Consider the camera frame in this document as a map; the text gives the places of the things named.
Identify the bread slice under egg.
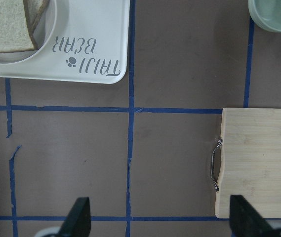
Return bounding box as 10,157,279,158
23,0,49,33

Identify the green bowl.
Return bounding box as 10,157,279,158
248,0,281,33

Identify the bread slice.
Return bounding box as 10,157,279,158
23,0,49,33
0,0,38,53

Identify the wooden cutting board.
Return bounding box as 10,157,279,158
214,108,281,218

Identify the white bear tray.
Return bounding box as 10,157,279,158
0,0,130,84

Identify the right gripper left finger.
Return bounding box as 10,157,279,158
59,197,91,237

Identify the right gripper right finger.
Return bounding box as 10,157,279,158
229,195,270,237

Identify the white round plate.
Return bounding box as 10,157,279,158
0,0,57,64

